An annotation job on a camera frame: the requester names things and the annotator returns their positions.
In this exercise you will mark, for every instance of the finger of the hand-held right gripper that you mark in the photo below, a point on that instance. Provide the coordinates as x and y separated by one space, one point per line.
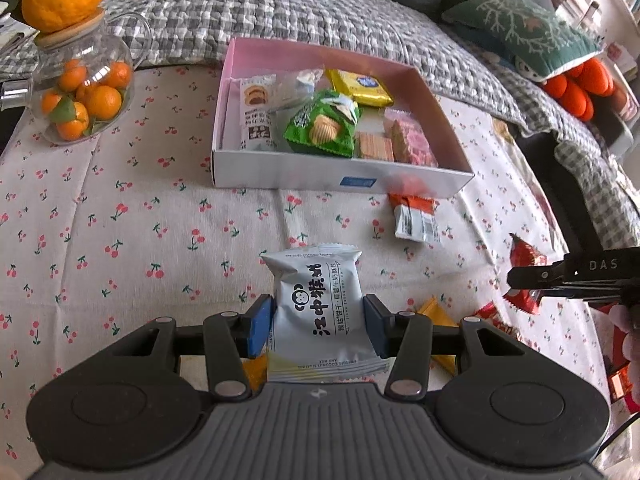
540 272
580 294

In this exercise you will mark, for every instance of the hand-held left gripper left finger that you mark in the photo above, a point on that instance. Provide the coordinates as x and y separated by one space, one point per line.
260 327

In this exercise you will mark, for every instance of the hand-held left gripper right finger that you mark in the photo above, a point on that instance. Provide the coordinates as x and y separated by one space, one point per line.
375 327

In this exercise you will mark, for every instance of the red candy packet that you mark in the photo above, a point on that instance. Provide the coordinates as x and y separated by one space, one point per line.
492 316
525 257

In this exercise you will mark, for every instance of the small orange white packet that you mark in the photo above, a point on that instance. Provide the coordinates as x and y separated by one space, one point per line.
256 374

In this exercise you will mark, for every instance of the white cookie packet black print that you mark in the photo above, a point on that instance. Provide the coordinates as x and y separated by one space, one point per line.
320 305

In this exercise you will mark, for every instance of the golden orange snack packet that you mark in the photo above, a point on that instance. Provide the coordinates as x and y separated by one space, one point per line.
436 312

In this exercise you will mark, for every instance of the red packet white label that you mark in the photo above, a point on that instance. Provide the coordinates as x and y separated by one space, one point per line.
415 222

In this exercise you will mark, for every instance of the pink cardboard box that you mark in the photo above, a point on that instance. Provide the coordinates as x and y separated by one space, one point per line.
300 175

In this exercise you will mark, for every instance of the small orange wafer square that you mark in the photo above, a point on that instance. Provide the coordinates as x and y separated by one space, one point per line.
372 146

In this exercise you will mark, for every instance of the pink wafer packet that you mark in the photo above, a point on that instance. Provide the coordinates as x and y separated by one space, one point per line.
412 142

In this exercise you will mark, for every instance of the green cartoon snack packet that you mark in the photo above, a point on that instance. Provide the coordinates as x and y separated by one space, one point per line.
320 127

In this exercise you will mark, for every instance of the grey chocolate biscuit packet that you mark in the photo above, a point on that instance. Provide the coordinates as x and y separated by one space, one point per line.
255 110

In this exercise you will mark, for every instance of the yellow biscuit packet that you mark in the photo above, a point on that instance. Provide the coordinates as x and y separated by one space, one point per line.
362 87

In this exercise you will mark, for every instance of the clear packet blue label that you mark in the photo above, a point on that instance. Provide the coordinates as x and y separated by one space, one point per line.
292 87

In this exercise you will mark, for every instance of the pink red packaging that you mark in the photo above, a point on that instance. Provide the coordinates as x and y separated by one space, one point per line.
622 320

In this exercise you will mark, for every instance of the floral printed cloth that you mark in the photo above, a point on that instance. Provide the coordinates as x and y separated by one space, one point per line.
501 129

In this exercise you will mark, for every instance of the cherry print tablecloth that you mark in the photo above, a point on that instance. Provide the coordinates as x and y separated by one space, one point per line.
125 260

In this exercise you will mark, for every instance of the orange plush toy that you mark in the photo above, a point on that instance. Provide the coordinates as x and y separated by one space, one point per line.
575 95

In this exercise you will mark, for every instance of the blue white plush toy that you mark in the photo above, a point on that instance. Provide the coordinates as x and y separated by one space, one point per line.
525 67

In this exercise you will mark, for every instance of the green pillow white branch print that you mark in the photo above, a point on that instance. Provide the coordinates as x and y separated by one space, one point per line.
525 30

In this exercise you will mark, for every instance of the pile of small mandarins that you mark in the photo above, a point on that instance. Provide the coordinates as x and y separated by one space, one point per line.
102 102

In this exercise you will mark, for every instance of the grey checked blanket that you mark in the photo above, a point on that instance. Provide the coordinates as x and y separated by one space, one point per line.
250 5

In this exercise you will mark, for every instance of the glass teapot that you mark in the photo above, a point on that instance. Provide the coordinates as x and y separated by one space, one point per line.
50 60

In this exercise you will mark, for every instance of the wooden teapot lid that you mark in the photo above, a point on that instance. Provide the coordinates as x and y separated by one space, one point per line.
75 35

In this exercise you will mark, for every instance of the white plastic packet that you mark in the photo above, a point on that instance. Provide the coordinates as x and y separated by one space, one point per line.
15 35

